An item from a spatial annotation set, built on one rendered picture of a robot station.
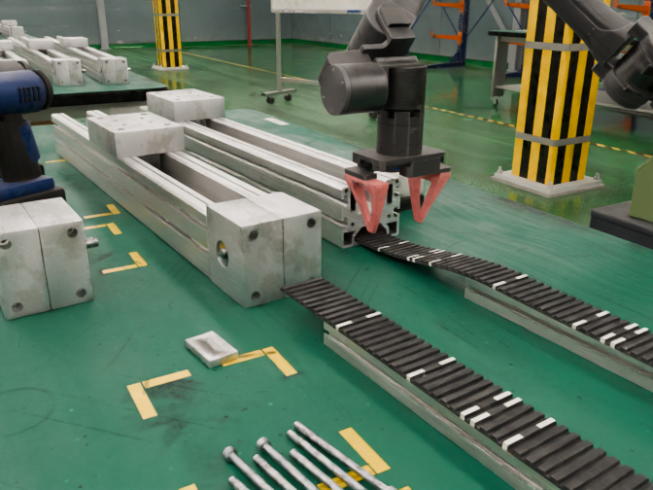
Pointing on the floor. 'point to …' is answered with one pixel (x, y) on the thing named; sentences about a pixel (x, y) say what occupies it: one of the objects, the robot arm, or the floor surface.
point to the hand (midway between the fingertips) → (395, 221)
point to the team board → (308, 13)
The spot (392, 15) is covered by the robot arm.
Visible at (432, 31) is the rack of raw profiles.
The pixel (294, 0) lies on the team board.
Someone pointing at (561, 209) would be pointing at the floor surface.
